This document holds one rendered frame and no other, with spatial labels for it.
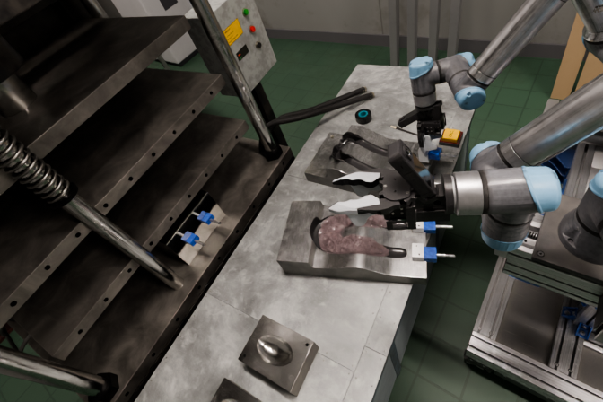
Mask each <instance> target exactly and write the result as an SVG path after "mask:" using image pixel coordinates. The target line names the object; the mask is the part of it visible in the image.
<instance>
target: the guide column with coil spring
mask: <svg viewBox="0 0 603 402"><path fill-rule="evenodd" d="M11 142H12V140H11V139H10V138H7V140H6V141H5V143H4V144H3V145H2V146H1V147H0V154H1V153H3V152H4V151H5V150H6V149H7V148H8V147H9V145H10V144H11ZM19 148H20V146H18V145H17V144H15V146H14V148H13V149H12V150H11V151H10V152H9V153H8V154H7V155H6V156H5V157H4V158H2V159H1V160H0V162H1V163H2V164H3V163H5V162H8V161H9V160H10V159H11V158H13V157H14V156H15V155H16V153H17V152H18V150H19ZM26 154H27V153H26V152H25V151H24V150H23V151H22V153H21V155H20V156H19V157H18V158H17V159H16V160H15V161H14V162H12V163H11V164H9V165H8V166H6V168H8V169H9V170H11V169H13V168H14V167H16V166H17V165H18V164H20V163H21V162H22V161H23V159H24V158H25V156H26ZM33 160H34V158H33V157H30V159H29V160H28V161H27V162H26V163H25V164H24V165H23V166H22V167H21V168H20V169H19V170H17V171H15V172H14V173H15V174H16V175H19V174H21V173H23V172H24V171H26V170H27V169H28V168H29V167H30V166H31V164H32V162H33ZM39 167H40V163H39V162H37V164H36V166H35V167H34V168H33V169H32V170H31V171H30V172H29V173H28V174H27V175H25V176H24V177H22V179H24V180H26V179H29V178H30V177H32V176H33V175H34V174H35V173H36V172H37V171H38V169H39ZM47 170H48V169H47V168H45V167H44V169H43V171H42V172H41V173H40V175H39V176H38V177H37V178H36V179H35V180H33V181H32V182H30V183H29V184H30V185H32V186H33V185H35V184H36V183H38V182H39V181H40V180H42V179H43V177H44V176H45V175H46V173H47ZM53 177H54V174H53V173H52V172H51V173H50V175H49V177H48V178H47V180H46V181H45V182H44V183H42V184H41V185H40V186H38V187H37V188H36V189H37V190H42V189H43V188H44V187H46V186H47V185H48V184H49V183H50V181H51V180H52V179H53ZM59 181H60V179H59V178H57V180H56V181H55V183H54V184H53V185H52V186H51V187H50V188H49V189H48V190H47V191H45V192H43V193H42V194H43V195H48V194H50V193H51V192H52V191H53V190H54V189H55V188H56V187H57V186H58V184H59ZM65 188H66V184H65V183H63V185H62V187H61V188H60V189H59V190H58V192H57V193H56V194H54V195H53V196H52V197H49V199H51V200H53V199H55V198H57V197H58V196H60V194H61V193H62V192H63V191H64V190H65ZM62 208H63V209H65V210H66V211H67V212H68V213H69V214H71V215H72V216H73V217H75V218H76V219H78V220H79V221H80V222H82V223H83V224H85V225H86V226H87V227H89V228H90V229H92V230H93V231H94V232H96V233H97V234H99V235H100V236H101V237H102V238H103V239H105V240H106V241H108V242H109V243H110V244H112V245H113V246H114V247H116V248H117V249H119V250H120V251H122V252H123V253H124V254H126V255H127V256H128V257H130V258H132V259H133V260H134V261H135V262H136V263H137V264H139V265H140V266H141V267H143V268H145V269H146V270H147V271H149V272H150V273H151V274H153V275H154V276H156V277H157V278H159V279H160V280H161V281H163V282H164V283H165V284H166V285H168V286H169V287H170V288H172V289H173V290H178V289H180V288H181V287H182V286H183V284H184V279H183V278H182V277H181V276H179V275H178V274H177V273H175V272H174V271H173V270H172V269H170V268H169V267H168V266H167V265H165V264H164V263H163V262H162V261H160V260H159V259H158V258H157V257H156V256H155V255H154V254H152V253H151V252H150V251H149V250H147V249H146V248H145V247H143V246H142V245H141V244H140V243H138V242H137V241H136V240H135V239H133V238H132V237H131V236H130V235H128V234H127V233H126V232H124V231H123V230H122V229H121V228H119V227H118V226H117V225H116V224H114V223H113V222H112V221H111V220H110V219H109V218H108V217H107V216H105V215H104V214H103V213H101V212H100V211H99V210H98V209H96V208H95V207H94V206H93V205H91V204H90V203H89V202H87V201H86V200H85V199H84V198H82V197H81V196H80V195H78V194H76V196H75V197H74V198H73V200H72V201H70V202H69V203H68V204H67V205H64V206H62Z"/></svg>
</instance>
